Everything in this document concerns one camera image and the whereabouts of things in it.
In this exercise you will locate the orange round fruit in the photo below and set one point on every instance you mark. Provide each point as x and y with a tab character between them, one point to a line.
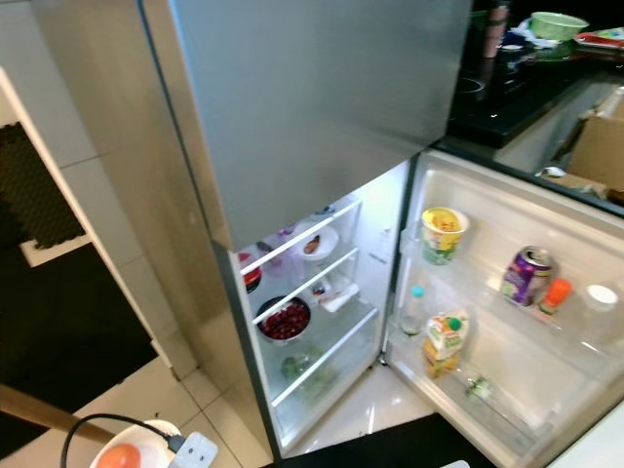
119	458

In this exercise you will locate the plain white bowl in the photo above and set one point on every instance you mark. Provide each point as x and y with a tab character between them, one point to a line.
161	453

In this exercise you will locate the stainless steel fridge cabinet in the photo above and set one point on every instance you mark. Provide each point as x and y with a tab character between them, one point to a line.
97	195

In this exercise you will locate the glass fridge shelf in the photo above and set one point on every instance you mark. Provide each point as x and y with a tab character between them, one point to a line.
268	252
341	263
351	338

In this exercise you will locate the black textured foam mat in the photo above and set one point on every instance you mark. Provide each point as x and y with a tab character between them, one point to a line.
29	185

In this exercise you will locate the black foam floor tiles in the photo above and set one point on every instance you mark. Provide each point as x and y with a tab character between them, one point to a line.
68	322

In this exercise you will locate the wooden table leg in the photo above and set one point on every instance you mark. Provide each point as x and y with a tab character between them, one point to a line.
39	409

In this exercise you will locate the steel bowl of cherries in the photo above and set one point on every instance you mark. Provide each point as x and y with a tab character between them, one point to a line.
283	322

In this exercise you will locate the white bowl with brown food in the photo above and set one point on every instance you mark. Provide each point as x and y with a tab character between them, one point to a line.
318	244

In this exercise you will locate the small dark jar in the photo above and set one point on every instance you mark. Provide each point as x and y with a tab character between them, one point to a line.
318	290

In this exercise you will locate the green vegetables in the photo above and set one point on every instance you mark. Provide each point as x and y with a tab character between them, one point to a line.
297	368

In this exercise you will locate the steel freezer door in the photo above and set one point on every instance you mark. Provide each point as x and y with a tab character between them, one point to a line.
312	97

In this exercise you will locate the white packet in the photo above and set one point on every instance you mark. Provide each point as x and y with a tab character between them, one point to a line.
339	297

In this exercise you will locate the clear bottle teal cap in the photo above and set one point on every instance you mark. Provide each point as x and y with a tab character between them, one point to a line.
413	312

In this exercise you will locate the black floor rug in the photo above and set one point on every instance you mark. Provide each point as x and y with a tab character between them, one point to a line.
380	448

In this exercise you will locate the yellow instant noodle cup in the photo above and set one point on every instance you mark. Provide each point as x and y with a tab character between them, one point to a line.
444	239

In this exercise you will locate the yellow juice carton green cap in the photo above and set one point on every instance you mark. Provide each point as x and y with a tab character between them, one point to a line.
445	346

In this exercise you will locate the black countertop with hob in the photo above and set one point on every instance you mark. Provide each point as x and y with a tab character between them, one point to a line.
497	97

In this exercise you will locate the purple drink can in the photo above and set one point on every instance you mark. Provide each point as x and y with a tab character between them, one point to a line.
526	278

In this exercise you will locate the pink tumbler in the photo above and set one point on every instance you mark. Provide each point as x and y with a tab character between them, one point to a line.
498	29

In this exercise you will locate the beige kitchen cabinets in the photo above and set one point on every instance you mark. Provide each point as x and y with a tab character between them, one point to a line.
536	136

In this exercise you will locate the bottle with orange cap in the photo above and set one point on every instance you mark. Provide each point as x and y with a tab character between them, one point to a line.
557	293

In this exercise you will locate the green bowl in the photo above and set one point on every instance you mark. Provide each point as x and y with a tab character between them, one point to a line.
559	26

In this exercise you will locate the bottle with white cap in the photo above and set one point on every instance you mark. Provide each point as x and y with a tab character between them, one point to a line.
602	297

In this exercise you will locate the large brown cardboard box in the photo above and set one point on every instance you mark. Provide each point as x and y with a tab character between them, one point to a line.
600	146

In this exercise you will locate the red colourful box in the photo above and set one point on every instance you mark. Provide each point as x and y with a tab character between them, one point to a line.
600	39

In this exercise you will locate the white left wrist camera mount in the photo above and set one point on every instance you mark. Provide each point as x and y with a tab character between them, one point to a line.
197	453

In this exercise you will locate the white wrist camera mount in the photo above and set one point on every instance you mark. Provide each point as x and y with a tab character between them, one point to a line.
197	453
456	464

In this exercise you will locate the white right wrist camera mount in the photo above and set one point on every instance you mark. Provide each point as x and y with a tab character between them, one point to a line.
456	464

